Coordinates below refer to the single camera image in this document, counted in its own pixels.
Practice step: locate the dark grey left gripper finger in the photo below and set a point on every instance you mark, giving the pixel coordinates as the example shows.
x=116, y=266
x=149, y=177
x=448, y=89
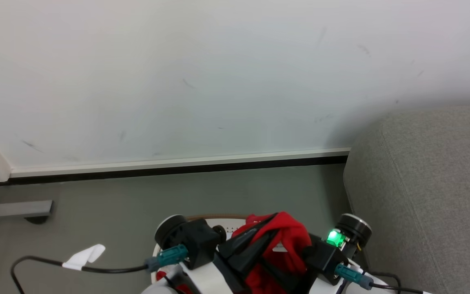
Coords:
x=241, y=259
x=255, y=233

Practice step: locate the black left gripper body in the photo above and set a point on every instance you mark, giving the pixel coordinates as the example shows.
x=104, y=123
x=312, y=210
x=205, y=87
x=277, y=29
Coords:
x=200, y=243

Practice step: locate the black right gripper body green band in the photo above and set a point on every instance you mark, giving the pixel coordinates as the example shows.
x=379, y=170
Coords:
x=327, y=257

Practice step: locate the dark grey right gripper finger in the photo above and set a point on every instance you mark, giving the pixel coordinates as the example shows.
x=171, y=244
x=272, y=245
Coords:
x=296, y=281

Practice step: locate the red clothing with black trim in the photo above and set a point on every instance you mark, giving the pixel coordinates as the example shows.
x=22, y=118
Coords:
x=290, y=241

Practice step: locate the white laundry basket brown rim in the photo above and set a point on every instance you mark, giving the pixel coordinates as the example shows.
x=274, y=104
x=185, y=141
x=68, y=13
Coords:
x=229, y=228

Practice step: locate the white and black baseboard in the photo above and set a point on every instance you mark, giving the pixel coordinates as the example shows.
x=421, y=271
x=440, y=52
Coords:
x=178, y=166

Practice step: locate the white tape tag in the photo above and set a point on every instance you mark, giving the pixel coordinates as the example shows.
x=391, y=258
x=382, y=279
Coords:
x=84, y=256

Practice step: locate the grey fabric sofa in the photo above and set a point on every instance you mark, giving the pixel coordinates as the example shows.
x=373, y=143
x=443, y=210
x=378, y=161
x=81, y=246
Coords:
x=431, y=192

